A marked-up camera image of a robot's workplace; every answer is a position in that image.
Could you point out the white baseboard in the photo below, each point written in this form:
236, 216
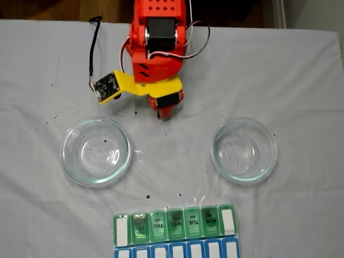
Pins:
278, 13

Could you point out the clear glass bowl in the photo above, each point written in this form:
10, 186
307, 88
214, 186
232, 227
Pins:
258, 169
78, 172

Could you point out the white tablecloth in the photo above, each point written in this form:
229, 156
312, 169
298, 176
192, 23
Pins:
172, 166

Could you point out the camera board on yellow mount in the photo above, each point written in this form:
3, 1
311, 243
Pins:
106, 86

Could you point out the weekly pill organizer box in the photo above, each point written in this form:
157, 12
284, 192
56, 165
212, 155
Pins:
209, 248

